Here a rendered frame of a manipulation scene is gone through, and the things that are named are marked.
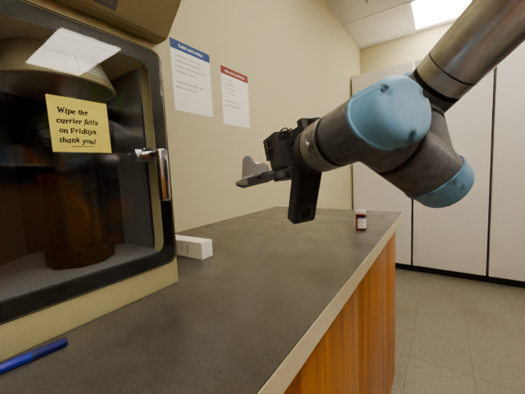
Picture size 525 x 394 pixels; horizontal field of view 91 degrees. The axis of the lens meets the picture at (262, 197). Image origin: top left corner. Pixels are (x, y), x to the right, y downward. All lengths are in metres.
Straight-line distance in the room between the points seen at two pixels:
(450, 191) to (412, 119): 0.12
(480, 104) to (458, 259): 1.47
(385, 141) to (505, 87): 2.93
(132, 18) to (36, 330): 0.48
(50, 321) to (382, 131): 0.49
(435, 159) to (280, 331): 0.29
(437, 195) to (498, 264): 2.91
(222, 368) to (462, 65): 0.46
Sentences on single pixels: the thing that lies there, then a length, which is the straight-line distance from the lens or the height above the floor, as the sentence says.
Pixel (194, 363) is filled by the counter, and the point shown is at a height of 0.94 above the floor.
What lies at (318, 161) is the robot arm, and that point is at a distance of 0.37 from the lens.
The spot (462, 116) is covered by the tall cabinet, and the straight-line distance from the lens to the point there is 3.14.
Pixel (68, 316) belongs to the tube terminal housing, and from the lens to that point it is 0.51.
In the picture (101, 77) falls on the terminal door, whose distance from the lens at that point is 0.51.
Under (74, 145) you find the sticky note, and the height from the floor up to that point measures 1.21.
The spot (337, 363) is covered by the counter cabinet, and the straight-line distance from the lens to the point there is 0.68.
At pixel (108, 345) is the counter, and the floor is 0.94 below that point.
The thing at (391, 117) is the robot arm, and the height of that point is 1.21.
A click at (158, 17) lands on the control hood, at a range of 0.56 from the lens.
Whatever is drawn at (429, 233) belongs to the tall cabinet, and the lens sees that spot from 3.19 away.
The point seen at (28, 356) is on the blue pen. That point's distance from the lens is 0.47.
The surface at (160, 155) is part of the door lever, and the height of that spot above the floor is 1.19.
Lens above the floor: 1.16
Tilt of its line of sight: 6 degrees down
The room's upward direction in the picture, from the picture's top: 3 degrees counter-clockwise
